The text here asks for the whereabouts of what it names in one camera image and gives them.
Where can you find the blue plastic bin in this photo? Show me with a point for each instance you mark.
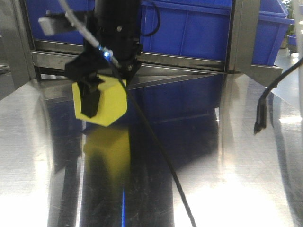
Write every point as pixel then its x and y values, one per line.
pixel 82 9
pixel 273 24
pixel 190 28

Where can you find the white camera box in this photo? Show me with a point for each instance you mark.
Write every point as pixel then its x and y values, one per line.
pixel 54 23

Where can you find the yellow foam block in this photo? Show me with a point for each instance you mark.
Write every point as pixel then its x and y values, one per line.
pixel 112 103

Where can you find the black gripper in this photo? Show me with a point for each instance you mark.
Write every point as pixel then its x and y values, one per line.
pixel 113 46

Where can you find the stainless steel shelf frame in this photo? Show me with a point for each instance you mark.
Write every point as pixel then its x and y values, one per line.
pixel 25 55

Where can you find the blue plastic bin right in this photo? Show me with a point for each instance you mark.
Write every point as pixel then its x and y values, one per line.
pixel 273 24

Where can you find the blue plastic bin middle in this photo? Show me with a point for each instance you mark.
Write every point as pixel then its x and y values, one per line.
pixel 190 28

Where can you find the blue plastic bin left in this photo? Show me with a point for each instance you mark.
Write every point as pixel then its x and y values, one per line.
pixel 82 9

